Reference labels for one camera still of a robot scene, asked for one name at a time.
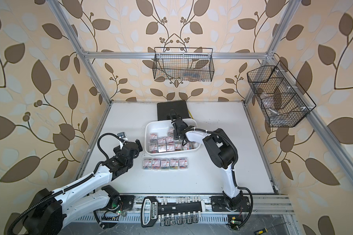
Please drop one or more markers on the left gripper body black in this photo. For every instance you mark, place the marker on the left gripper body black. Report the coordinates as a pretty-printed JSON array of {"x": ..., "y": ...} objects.
[{"x": 139, "y": 149}]

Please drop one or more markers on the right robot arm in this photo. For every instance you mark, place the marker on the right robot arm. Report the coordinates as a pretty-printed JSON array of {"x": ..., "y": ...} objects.
[{"x": 224, "y": 155}]

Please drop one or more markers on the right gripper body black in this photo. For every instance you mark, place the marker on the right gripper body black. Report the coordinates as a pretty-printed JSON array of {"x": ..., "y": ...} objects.
[{"x": 176, "y": 135}]

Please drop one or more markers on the yellow handled screwdriver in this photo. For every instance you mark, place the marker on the yellow handled screwdriver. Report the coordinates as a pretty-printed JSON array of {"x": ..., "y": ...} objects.
[{"x": 265, "y": 230}]

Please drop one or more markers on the black socket set holder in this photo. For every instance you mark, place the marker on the black socket set holder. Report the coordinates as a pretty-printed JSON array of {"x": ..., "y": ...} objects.
[{"x": 182, "y": 211}]

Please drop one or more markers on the black wire basket back wall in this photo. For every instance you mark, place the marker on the black wire basket back wall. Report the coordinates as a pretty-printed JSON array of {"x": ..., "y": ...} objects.
[{"x": 183, "y": 64}]

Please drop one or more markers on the white plastic storage tray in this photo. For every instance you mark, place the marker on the white plastic storage tray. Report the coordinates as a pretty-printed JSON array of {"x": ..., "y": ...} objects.
[{"x": 160, "y": 139}]

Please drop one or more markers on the paper clip box removed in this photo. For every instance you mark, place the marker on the paper clip box removed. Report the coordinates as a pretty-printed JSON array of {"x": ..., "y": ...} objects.
[
  {"x": 183, "y": 163},
  {"x": 147, "y": 163},
  {"x": 156, "y": 164},
  {"x": 174, "y": 164},
  {"x": 165, "y": 164}
]

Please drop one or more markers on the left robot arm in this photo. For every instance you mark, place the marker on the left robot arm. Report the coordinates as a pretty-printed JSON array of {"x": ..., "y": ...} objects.
[{"x": 51, "y": 211}]

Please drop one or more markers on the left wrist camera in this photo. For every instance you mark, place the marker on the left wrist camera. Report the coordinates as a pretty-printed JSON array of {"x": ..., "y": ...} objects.
[{"x": 122, "y": 136}]

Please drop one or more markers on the black wire basket wall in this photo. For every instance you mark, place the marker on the black wire basket wall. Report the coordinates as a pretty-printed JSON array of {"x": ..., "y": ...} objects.
[
  {"x": 283, "y": 100},
  {"x": 183, "y": 64}
]

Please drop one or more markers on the black wire basket right wall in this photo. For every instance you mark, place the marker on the black wire basket right wall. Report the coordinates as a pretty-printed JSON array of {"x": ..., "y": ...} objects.
[{"x": 283, "y": 100}]

